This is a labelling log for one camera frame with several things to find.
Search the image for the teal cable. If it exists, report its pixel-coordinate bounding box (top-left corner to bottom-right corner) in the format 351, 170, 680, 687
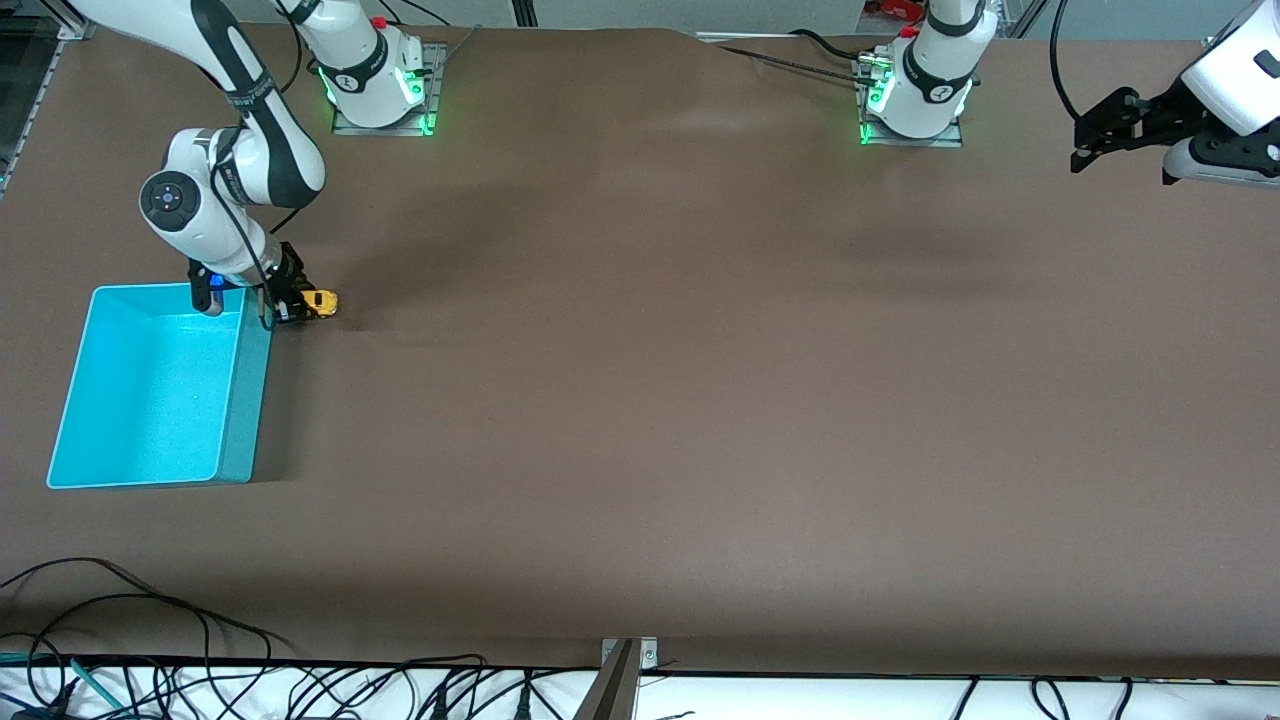
68, 656, 127, 712

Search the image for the teal plastic bin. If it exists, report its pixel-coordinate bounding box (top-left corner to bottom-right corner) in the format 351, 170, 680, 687
47, 283, 277, 489

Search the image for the grey metal bracket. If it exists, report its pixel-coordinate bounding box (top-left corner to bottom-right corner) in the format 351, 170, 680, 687
600, 637, 659, 670

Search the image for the black right arm wrist cable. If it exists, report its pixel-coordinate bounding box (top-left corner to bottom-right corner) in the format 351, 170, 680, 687
208, 20, 307, 331

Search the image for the black straight base cable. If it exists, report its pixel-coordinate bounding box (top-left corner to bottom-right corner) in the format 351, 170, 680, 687
715, 44, 869, 87

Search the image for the black curved base cable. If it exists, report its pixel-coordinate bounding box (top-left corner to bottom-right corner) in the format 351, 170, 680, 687
790, 28, 869, 61

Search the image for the brown table cover sheet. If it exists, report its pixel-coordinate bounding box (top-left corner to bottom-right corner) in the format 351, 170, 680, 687
0, 18, 1280, 681

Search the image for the dark metal bar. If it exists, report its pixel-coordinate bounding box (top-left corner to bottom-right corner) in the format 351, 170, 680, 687
572, 640, 641, 720

